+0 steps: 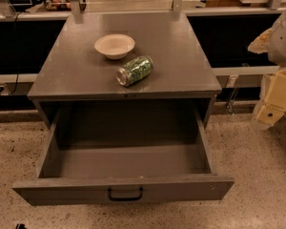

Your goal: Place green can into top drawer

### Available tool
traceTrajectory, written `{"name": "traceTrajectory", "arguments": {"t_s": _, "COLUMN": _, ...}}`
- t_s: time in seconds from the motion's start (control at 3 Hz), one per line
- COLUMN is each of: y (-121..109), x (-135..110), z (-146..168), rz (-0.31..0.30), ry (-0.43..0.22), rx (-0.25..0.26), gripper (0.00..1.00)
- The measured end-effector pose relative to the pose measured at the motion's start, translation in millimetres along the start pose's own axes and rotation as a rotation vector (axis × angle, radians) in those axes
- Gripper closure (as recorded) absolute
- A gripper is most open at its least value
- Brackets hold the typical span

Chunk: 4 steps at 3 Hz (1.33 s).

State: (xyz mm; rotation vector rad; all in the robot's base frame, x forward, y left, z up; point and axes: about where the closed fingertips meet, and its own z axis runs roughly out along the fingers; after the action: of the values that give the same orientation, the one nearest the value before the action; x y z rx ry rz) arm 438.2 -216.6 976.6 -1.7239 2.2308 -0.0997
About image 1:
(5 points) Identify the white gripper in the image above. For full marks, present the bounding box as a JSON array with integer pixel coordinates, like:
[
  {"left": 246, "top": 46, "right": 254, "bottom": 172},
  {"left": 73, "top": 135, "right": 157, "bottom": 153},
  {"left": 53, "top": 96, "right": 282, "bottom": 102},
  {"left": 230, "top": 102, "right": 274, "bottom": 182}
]
[{"left": 248, "top": 29, "right": 286, "bottom": 126}]

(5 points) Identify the green soda can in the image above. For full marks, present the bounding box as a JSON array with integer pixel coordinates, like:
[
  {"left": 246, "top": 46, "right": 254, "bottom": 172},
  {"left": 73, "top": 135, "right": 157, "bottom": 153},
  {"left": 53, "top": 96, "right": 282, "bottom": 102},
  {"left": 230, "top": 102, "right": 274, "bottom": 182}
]
[{"left": 116, "top": 55, "right": 153, "bottom": 87}]

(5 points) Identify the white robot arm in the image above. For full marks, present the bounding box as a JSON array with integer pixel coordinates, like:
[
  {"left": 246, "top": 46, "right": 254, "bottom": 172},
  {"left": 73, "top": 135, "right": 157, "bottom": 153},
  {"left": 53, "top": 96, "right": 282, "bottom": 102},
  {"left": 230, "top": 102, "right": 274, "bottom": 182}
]
[{"left": 248, "top": 10, "right": 286, "bottom": 130}]

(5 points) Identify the open grey top drawer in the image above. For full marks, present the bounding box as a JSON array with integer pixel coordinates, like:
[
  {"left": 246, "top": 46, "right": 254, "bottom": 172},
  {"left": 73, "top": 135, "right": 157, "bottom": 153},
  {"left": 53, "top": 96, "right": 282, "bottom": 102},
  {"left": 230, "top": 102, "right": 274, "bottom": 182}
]
[{"left": 12, "top": 103, "right": 235, "bottom": 206}]

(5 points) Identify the white paper bowl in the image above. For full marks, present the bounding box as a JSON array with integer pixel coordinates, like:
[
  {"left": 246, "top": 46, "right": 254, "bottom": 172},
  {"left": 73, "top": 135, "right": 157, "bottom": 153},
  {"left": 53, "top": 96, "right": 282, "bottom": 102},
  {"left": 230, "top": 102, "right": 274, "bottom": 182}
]
[{"left": 94, "top": 34, "right": 135, "bottom": 60}]

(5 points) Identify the grey metal cabinet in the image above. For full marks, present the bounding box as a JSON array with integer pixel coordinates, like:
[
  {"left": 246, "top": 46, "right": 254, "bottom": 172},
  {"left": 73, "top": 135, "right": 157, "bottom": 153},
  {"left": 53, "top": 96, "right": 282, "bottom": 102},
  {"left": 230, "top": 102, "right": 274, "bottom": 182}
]
[{"left": 29, "top": 12, "right": 221, "bottom": 126}]

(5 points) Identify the black drawer handle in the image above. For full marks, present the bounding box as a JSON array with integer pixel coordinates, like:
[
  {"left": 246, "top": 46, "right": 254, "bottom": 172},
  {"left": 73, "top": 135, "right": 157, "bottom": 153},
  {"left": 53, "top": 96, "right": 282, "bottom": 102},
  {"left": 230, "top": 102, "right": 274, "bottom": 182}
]
[{"left": 107, "top": 187, "right": 144, "bottom": 202}]

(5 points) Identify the black hanging cable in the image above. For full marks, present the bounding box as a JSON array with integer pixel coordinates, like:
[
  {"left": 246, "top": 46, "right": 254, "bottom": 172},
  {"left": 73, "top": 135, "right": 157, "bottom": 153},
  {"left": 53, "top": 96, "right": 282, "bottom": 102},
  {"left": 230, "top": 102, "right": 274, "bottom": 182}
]
[{"left": 9, "top": 10, "right": 23, "bottom": 95}]

